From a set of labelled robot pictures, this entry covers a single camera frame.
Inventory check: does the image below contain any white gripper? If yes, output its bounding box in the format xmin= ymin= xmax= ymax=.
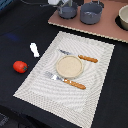
xmin=47 ymin=0 xmax=69 ymax=7

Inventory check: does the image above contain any grey frying pan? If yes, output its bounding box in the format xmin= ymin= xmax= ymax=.
xmin=57 ymin=2 xmax=78 ymax=19

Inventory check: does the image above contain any red sausage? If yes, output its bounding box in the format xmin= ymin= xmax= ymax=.
xmin=13 ymin=61 xmax=28 ymax=73

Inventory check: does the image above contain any pink stove board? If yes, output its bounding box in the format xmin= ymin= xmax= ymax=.
xmin=48 ymin=0 xmax=128 ymax=43

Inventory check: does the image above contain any dark grey pot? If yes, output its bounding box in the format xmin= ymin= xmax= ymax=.
xmin=80 ymin=2 xmax=103 ymax=25

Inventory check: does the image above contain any round beige plate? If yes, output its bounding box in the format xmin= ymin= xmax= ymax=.
xmin=56 ymin=55 xmax=83 ymax=78

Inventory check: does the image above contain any beige bowl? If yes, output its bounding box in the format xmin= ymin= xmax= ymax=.
xmin=119 ymin=5 xmax=128 ymax=30

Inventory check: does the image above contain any striped beige placemat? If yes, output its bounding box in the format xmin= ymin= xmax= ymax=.
xmin=13 ymin=30 xmax=116 ymax=128

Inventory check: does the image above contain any black cable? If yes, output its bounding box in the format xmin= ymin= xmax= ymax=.
xmin=19 ymin=0 xmax=51 ymax=8

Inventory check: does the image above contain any knife with wooden handle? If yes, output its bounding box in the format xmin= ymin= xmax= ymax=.
xmin=59 ymin=49 xmax=98 ymax=63

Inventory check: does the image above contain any fork with wooden handle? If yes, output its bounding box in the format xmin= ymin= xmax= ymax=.
xmin=45 ymin=72 xmax=86 ymax=90

